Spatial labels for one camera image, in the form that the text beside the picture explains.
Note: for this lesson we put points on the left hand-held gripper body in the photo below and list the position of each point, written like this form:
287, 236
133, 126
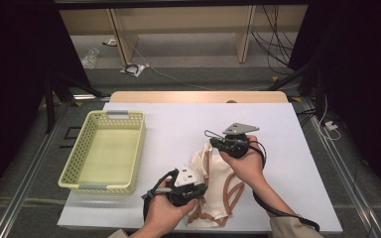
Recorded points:
185, 178

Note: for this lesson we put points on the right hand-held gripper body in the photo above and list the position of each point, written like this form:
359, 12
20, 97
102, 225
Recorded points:
236, 145

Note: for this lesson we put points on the cream baby bodysuit brown trim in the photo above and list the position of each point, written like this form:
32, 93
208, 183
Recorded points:
218, 185

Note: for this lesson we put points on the pale green plastic basket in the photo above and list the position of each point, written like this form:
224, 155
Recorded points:
105, 155

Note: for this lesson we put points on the person's right hand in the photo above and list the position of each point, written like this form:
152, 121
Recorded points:
248, 168

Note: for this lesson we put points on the person's left hand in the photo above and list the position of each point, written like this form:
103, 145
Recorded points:
165, 214

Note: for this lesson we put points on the dark round table grommet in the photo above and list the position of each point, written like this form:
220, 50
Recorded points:
231, 101

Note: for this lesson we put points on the light wooden table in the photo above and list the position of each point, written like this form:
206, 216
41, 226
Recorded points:
195, 96

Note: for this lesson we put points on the white table cover board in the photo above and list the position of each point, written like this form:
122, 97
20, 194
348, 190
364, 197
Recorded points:
284, 165

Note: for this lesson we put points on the black metal stand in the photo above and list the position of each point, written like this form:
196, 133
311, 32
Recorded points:
291, 76
49, 105

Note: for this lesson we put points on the white power plug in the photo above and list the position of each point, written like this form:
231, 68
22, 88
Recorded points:
330, 125

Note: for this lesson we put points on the black curtain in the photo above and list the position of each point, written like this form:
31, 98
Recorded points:
360, 82
13, 82

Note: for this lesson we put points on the small flat floor item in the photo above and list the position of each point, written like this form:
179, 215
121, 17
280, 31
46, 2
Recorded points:
110, 42

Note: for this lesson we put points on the clear plastic bag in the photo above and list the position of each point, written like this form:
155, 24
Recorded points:
91, 58

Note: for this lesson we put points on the aluminium floor rail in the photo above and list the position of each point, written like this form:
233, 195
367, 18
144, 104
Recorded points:
25, 185
352, 185

